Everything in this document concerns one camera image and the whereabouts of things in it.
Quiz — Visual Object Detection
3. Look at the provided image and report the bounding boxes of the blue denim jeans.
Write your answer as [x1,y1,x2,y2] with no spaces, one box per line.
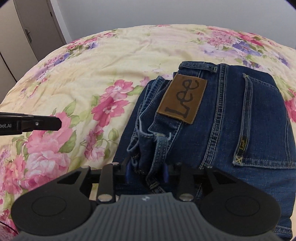
[114,61,295,240]

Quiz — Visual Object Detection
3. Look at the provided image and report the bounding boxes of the floral yellow bed quilt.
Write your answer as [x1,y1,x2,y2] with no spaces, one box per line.
[1,25,295,240]

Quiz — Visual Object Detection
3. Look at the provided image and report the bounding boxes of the beige wardrobe door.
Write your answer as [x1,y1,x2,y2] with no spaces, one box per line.
[1,1,66,99]

